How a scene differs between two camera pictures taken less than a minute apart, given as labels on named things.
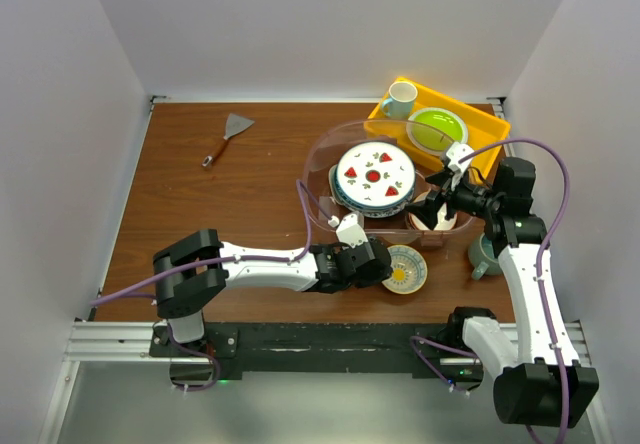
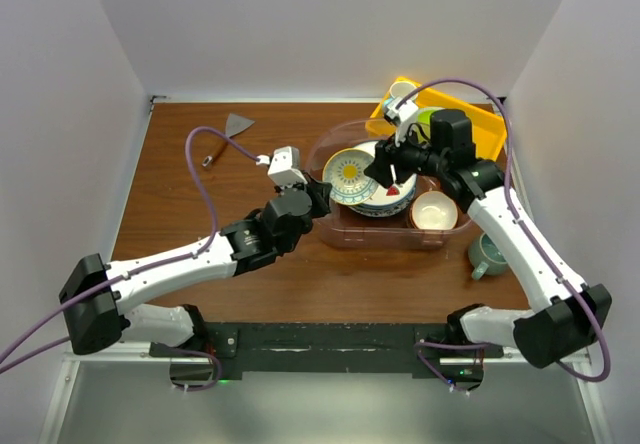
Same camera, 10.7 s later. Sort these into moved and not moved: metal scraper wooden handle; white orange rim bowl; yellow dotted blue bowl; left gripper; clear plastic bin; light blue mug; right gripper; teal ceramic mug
Moved: right gripper; yellow dotted blue bowl; left gripper
Not moved: metal scraper wooden handle; light blue mug; clear plastic bin; teal ceramic mug; white orange rim bowl
